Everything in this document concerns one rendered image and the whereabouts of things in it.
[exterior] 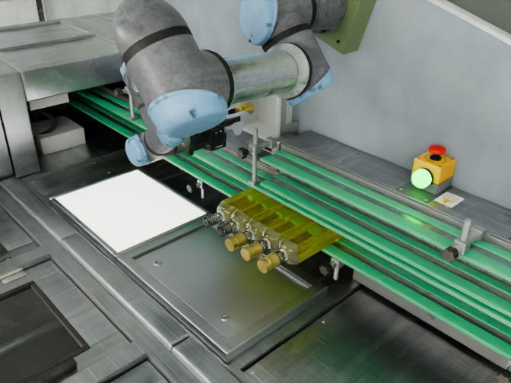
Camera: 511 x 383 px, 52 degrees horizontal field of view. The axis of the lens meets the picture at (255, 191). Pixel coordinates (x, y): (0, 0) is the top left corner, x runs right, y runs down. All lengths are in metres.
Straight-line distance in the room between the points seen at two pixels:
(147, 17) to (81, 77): 1.22
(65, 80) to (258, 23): 1.00
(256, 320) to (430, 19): 0.78
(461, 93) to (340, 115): 0.35
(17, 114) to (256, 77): 1.17
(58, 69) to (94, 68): 0.13
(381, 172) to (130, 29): 0.74
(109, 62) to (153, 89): 1.27
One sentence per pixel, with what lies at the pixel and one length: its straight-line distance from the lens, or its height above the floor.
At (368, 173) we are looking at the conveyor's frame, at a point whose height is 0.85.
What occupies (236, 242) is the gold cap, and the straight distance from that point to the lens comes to 1.28.
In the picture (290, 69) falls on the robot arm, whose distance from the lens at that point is 1.07.
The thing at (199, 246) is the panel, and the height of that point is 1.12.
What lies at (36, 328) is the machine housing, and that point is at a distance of 1.40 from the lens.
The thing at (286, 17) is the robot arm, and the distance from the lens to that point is 1.17.
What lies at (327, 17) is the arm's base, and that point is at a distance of 1.28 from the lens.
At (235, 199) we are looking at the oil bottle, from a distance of 1.42.
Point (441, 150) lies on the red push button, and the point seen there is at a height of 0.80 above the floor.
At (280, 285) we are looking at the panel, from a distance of 1.37.
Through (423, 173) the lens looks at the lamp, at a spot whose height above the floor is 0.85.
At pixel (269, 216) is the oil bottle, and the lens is 1.34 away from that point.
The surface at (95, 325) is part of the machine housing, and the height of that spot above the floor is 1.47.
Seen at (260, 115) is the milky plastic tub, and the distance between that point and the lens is 1.65.
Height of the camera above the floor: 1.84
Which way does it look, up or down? 37 degrees down
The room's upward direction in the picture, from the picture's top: 114 degrees counter-clockwise
